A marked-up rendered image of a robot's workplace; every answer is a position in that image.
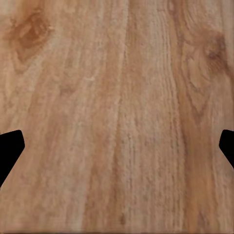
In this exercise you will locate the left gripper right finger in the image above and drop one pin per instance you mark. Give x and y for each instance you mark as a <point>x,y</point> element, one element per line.
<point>226,144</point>

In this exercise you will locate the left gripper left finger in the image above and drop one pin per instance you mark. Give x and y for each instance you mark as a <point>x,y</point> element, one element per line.
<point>11,146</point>

